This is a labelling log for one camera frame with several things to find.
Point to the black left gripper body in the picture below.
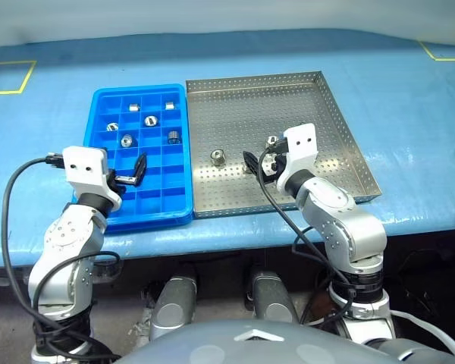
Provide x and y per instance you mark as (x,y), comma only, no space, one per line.
(117,186)

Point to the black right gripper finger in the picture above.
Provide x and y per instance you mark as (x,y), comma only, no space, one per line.
(251,161)
(255,171)

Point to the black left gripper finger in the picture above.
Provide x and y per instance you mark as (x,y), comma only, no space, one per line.
(138,179)
(142,163)

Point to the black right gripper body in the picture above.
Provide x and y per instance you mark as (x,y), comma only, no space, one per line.
(280,164)

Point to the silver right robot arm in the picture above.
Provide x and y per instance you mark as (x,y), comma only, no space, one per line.
(337,216)

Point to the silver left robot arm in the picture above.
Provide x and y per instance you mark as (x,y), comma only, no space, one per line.
(66,242)

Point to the blue compartment tray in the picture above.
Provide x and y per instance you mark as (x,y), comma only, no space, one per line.
(98,113)

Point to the perforated metal tray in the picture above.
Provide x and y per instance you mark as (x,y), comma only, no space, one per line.
(250,110)

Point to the dark grey rounded housing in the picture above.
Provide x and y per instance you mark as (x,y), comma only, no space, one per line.
(174,303)
(271,299)

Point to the grey robot torso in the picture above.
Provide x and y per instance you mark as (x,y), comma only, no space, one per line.
(258,343)

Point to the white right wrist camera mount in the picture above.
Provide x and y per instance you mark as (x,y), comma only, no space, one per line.
(301,144)

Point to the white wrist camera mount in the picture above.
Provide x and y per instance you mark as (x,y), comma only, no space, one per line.
(85,167)
(301,144)

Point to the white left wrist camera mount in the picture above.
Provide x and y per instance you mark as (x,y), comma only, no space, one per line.
(85,167)

